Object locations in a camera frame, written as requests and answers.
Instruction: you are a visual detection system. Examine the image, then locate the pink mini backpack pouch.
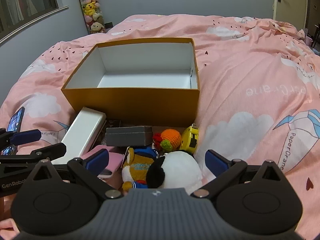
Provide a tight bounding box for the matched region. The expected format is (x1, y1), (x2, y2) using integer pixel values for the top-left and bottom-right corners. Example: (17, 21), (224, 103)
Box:
(80, 145), (123, 179)

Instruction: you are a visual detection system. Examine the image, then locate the brown plush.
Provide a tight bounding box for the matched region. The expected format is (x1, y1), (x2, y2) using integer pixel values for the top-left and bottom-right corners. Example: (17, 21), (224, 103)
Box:
(121, 146), (158, 192)

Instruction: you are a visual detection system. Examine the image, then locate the orange crochet toy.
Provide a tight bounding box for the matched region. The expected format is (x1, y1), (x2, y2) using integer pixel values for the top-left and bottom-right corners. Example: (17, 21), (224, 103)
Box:
(153, 128), (182, 152)

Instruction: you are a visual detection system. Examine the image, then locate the white rectangular box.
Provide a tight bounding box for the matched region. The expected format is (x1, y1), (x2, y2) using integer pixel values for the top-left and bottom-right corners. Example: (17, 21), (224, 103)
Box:
(52, 107), (106, 165)

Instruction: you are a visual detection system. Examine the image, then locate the pink printed duvet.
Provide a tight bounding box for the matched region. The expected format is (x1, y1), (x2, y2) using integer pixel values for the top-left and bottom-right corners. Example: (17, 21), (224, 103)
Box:
(1, 15), (319, 239)

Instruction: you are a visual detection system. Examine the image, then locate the orange cardboard storage box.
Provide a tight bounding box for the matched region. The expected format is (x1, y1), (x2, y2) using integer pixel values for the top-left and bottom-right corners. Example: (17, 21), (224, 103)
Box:
(61, 37), (200, 127)

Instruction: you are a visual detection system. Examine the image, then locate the smartphone with lit screen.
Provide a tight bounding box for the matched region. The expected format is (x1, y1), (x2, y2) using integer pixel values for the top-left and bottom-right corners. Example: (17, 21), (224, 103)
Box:
(2, 106), (25, 155)

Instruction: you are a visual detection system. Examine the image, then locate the door with black handle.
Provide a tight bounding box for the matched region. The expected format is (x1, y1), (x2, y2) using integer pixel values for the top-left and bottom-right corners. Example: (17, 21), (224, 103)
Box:
(273, 0), (308, 30)

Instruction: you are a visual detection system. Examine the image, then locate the yellow tape measure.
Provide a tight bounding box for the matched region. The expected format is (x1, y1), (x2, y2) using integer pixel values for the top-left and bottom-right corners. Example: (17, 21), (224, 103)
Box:
(180, 124), (199, 154)

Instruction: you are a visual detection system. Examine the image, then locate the dark framed window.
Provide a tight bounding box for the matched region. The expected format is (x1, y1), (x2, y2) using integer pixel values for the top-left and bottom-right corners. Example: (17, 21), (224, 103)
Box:
(1, 0), (69, 43)

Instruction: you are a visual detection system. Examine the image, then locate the black and white plush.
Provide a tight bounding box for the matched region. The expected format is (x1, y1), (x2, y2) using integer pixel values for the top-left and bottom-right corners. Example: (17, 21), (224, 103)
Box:
(146, 151), (202, 194)

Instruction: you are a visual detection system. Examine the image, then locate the dark grey gift box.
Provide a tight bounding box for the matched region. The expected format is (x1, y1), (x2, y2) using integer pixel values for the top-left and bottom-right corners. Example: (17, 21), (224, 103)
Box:
(105, 126), (153, 147)

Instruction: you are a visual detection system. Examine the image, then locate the hanging plush toy organizer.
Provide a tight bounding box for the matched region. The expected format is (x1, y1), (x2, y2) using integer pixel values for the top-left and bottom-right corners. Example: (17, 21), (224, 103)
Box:
(79, 0), (106, 34)

